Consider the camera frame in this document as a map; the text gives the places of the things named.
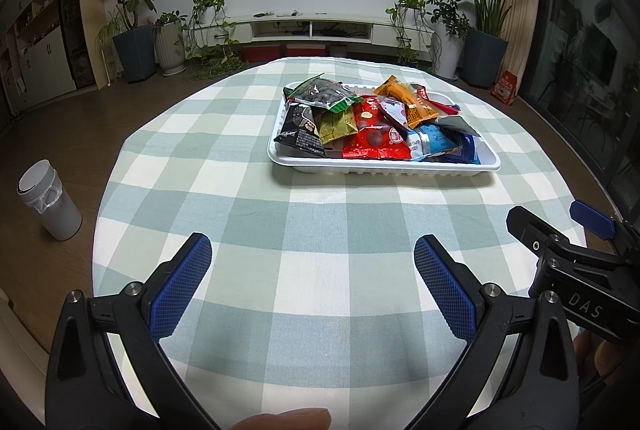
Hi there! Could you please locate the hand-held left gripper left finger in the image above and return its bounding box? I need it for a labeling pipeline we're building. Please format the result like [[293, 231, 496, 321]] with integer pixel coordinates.
[[45, 232, 221, 430]]

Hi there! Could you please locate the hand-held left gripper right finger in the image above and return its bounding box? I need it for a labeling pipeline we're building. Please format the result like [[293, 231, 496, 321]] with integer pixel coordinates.
[[407, 235, 581, 430]]

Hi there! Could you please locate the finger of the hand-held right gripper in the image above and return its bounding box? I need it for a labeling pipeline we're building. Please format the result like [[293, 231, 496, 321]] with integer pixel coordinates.
[[570, 200, 621, 241], [506, 206, 553, 261]]

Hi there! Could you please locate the dark blue cake packet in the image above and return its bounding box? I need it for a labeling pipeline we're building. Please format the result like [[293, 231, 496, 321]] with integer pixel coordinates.
[[440, 134, 485, 165]]

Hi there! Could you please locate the light blue snack packet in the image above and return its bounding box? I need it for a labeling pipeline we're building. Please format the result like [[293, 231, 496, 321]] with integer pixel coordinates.
[[404, 122, 466, 161]]

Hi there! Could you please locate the white plastic tray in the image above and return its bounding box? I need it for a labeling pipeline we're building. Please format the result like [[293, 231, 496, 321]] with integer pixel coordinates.
[[267, 82, 502, 175]]

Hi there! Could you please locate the red chocolate ball packet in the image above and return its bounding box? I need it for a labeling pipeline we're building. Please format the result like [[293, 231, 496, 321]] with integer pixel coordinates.
[[342, 94, 413, 161]]

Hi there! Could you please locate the orange snack packet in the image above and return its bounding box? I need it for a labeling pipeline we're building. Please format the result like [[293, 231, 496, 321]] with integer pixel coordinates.
[[373, 74, 440, 129]]

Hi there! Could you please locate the olive gold snack packet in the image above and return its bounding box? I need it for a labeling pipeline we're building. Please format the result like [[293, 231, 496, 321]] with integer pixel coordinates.
[[317, 109, 359, 145]]

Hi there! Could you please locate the black snack packet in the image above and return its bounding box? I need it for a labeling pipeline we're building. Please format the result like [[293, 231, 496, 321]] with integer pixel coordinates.
[[273, 104, 327, 159]]

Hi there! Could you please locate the green clear nut packet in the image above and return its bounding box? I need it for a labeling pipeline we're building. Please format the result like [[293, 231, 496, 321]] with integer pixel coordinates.
[[284, 74, 366, 114]]

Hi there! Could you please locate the person's right hand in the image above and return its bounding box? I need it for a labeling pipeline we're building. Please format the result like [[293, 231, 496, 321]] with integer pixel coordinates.
[[572, 331, 637, 379]]

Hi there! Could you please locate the person's left hand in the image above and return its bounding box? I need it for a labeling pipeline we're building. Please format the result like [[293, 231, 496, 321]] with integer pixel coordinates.
[[232, 407, 332, 430]]

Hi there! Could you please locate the round table with checkered cloth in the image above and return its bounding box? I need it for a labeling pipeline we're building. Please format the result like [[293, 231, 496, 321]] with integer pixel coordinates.
[[91, 56, 591, 430]]

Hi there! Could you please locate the red paper bag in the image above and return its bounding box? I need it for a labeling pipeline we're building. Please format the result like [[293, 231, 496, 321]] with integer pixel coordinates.
[[491, 70, 521, 104]]

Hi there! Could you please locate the white trash can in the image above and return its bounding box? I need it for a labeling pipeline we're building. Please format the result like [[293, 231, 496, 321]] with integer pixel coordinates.
[[16, 160, 83, 241]]

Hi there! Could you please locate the glass sliding door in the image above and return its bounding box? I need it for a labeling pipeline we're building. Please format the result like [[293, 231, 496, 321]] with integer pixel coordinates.
[[520, 0, 640, 211]]

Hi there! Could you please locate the large-leaf plant dark pot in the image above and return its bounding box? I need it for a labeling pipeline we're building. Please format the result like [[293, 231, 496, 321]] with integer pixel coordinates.
[[422, 0, 548, 89]]

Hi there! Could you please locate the bushy plant smooth white pot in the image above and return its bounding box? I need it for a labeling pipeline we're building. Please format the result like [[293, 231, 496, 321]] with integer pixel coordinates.
[[427, 0, 471, 80]]

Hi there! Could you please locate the potted tree in grey pot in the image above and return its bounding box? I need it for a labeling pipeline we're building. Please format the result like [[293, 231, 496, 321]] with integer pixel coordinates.
[[87, 0, 158, 84]]

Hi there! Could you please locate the small plant ribbed white pot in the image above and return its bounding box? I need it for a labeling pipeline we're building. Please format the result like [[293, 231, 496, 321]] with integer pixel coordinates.
[[152, 10, 188, 76]]

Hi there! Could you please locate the red storage box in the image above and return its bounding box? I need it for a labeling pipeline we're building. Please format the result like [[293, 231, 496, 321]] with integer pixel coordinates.
[[243, 44, 283, 63], [285, 44, 328, 58]]

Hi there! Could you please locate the white television cabinet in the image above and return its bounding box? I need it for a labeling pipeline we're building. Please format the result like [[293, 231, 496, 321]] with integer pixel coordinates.
[[192, 12, 436, 48]]

